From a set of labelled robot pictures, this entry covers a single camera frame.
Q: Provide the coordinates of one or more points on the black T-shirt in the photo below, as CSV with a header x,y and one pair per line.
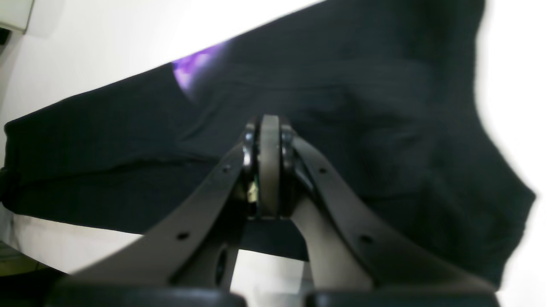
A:
x,y
383,88

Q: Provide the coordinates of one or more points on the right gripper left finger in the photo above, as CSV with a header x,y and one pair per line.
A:
x,y
187,260

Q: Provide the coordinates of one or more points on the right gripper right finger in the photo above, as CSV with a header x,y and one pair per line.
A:
x,y
357,259

